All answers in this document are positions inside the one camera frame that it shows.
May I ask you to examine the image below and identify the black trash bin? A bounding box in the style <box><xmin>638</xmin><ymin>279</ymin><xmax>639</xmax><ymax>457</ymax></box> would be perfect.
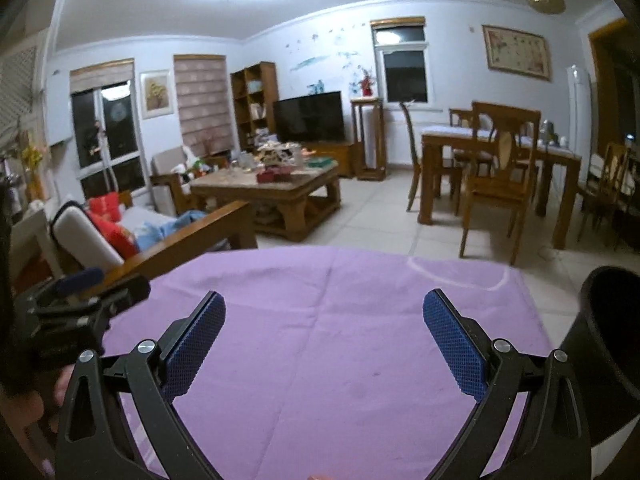
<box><xmin>561</xmin><ymin>266</ymin><xmax>639</xmax><ymax>446</ymax></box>

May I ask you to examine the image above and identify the person's left hand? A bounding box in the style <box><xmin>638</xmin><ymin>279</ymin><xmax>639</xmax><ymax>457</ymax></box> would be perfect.
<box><xmin>1</xmin><ymin>365</ymin><xmax>74</xmax><ymax>430</ymax></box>

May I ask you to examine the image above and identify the white sofa cushion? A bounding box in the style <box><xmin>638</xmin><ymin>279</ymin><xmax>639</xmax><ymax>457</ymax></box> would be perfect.
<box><xmin>50</xmin><ymin>200</ymin><xmax>124</xmax><ymax>272</ymax></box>

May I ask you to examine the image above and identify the red cushion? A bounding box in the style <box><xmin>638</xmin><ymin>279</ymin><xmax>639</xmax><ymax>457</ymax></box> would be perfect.
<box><xmin>87</xmin><ymin>192</ymin><xmax>138</xmax><ymax>260</ymax></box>

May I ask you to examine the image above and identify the wooden sofa armrest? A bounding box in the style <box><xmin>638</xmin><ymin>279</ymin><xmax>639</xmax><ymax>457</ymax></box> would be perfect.
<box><xmin>99</xmin><ymin>200</ymin><xmax>257</xmax><ymax>289</ymax></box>

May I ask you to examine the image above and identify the purple tablecloth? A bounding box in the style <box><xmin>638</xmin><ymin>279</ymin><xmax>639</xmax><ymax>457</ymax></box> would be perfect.
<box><xmin>104</xmin><ymin>246</ymin><xmax>551</xmax><ymax>479</ymax></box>

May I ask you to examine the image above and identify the far right wooden chair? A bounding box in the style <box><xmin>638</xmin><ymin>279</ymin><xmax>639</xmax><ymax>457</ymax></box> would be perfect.
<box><xmin>577</xmin><ymin>142</ymin><xmax>630</xmax><ymax>240</ymax></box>

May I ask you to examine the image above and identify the small framed flower picture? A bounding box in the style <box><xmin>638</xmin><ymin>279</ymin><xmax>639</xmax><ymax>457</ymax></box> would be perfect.
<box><xmin>140</xmin><ymin>70</ymin><xmax>174</xmax><ymax>119</ymax></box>

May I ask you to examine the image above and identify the wooden coffee table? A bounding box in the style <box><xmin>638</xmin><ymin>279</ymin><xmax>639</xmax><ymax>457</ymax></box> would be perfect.
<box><xmin>190</xmin><ymin>162</ymin><xmax>341</xmax><ymax>242</ymax></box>

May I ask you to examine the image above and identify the pink roman blind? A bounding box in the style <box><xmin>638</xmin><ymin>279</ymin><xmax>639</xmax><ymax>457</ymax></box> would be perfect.
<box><xmin>174</xmin><ymin>54</ymin><xmax>234</xmax><ymax>156</ymax></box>

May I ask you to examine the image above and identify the front wooden dining chair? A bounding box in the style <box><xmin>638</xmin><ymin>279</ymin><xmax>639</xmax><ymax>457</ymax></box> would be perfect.
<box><xmin>459</xmin><ymin>101</ymin><xmax>541</xmax><ymax>266</ymax></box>

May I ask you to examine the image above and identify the wooden bookshelf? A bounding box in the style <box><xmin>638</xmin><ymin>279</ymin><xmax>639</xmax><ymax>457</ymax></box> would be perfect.
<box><xmin>230</xmin><ymin>62</ymin><xmax>280</xmax><ymax>151</ymax></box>

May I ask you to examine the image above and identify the wooden dining table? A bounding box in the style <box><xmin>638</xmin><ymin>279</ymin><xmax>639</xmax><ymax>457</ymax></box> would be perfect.
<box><xmin>418</xmin><ymin>123</ymin><xmax>584</xmax><ymax>252</ymax></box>

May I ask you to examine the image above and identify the white standing air conditioner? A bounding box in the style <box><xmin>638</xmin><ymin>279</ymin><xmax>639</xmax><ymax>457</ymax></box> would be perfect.
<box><xmin>567</xmin><ymin>65</ymin><xmax>592</xmax><ymax>183</ymax></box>

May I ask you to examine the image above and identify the left side dining chair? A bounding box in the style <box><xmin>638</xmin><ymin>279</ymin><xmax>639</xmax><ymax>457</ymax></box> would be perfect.
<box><xmin>398</xmin><ymin>101</ymin><xmax>464</xmax><ymax>214</ymax></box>

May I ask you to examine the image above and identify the wooden plant stand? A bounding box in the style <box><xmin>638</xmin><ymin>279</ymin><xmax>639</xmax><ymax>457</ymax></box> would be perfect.
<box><xmin>350</xmin><ymin>96</ymin><xmax>387</xmax><ymax>182</ymax></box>

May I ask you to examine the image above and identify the wooden tv cabinet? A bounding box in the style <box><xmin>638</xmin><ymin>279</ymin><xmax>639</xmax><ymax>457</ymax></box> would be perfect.
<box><xmin>302</xmin><ymin>142</ymin><xmax>355</xmax><ymax>178</ymax></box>

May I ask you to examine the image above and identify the black television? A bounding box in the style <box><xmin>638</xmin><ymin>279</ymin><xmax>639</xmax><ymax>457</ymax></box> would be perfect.
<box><xmin>273</xmin><ymin>91</ymin><xmax>346</xmax><ymax>143</ymax></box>

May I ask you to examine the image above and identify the framed floral painting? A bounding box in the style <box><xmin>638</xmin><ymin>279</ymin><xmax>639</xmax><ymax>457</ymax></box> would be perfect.
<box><xmin>482</xmin><ymin>25</ymin><xmax>551</xmax><ymax>81</ymax></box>

